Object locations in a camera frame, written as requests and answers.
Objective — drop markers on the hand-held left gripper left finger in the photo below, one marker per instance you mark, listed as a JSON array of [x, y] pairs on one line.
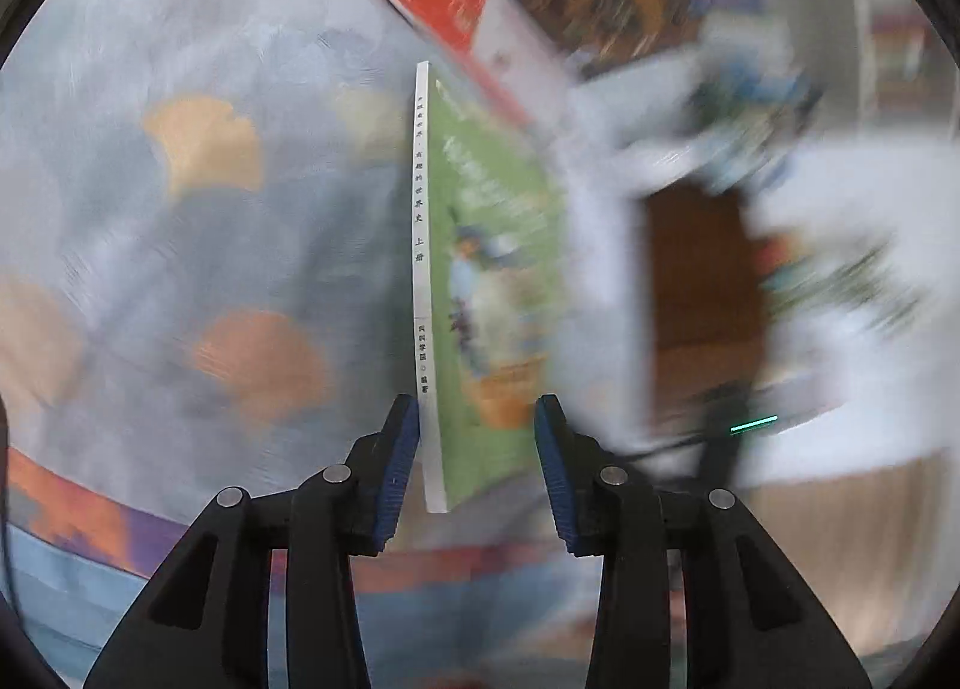
[[397, 479]]

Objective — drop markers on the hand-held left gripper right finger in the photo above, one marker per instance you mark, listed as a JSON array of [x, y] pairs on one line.
[[559, 479]]

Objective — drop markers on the light green cover book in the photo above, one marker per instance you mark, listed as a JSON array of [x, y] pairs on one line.
[[495, 269]]

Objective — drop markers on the brown wooden cabinet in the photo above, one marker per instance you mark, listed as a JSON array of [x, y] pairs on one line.
[[697, 284]]

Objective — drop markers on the fan patterned tablecloth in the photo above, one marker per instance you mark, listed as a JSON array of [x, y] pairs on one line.
[[187, 247]]

